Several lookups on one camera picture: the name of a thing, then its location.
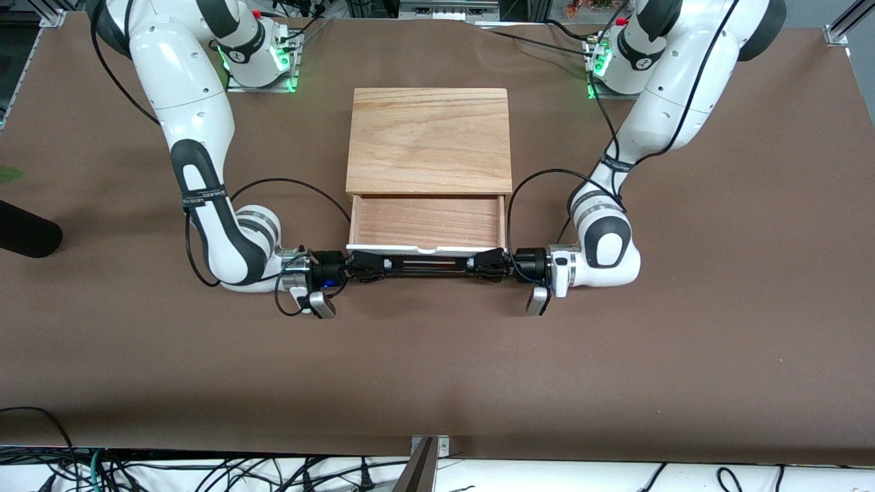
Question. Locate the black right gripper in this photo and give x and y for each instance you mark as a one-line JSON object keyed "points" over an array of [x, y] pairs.
{"points": [[327, 265]]}

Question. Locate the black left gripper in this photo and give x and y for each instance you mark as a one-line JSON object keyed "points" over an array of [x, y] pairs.
{"points": [[530, 263]]}

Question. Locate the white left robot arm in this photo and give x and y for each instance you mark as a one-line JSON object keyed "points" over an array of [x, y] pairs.
{"points": [[677, 89]]}

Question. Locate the wooden drawer cabinet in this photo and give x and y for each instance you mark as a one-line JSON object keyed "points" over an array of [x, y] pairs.
{"points": [[427, 137]]}

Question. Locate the grey device with ports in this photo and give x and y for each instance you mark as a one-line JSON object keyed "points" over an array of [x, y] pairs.
{"points": [[448, 8]]}

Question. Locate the orange background clutter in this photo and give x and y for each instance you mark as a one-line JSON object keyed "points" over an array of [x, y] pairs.
{"points": [[588, 7]]}

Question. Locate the black cylindrical object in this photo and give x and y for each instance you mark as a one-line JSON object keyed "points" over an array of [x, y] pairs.
{"points": [[27, 232]]}

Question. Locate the small green leaf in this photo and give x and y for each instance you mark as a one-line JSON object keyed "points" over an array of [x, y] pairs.
{"points": [[9, 174]]}

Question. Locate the metal clamp bracket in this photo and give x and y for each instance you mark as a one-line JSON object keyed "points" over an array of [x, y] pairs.
{"points": [[443, 445]]}

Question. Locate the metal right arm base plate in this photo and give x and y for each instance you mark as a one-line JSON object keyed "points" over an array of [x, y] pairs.
{"points": [[287, 83]]}

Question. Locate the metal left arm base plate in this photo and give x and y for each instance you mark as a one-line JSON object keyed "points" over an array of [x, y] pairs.
{"points": [[592, 90]]}

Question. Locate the grey brown mount pole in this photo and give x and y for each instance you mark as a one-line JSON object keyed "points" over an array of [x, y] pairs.
{"points": [[417, 471]]}

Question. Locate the aluminium frame extrusion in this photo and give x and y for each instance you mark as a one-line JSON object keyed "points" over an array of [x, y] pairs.
{"points": [[842, 26], [53, 15]]}

